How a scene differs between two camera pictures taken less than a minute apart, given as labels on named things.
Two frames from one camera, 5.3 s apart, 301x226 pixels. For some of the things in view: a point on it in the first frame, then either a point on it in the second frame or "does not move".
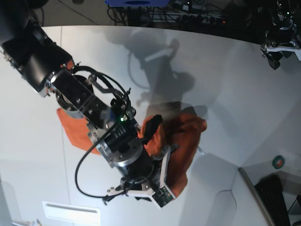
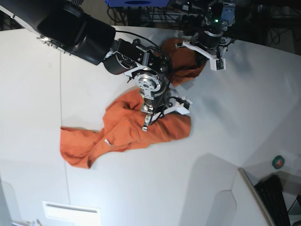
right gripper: x=277 y=36 → x=207 y=39
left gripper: x=134 y=161 → x=150 y=105
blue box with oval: x=137 y=3 does not move
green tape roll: x=278 y=162 does not move
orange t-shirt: x=79 y=129 → x=123 y=127
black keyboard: x=270 y=188 does not move
